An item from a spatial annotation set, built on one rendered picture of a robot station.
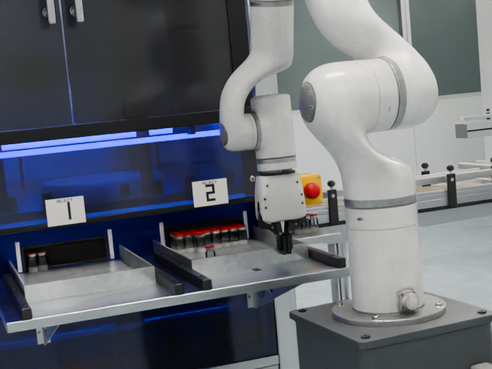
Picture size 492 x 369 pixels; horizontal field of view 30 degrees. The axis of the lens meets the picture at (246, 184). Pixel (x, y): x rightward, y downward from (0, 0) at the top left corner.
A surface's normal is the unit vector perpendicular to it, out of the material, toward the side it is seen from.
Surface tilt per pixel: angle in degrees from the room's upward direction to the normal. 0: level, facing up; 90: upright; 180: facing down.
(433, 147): 90
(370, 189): 89
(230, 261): 90
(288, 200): 91
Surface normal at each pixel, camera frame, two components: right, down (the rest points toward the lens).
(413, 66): 0.24, -0.52
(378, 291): -0.33, 0.13
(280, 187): 0.30, 0.04
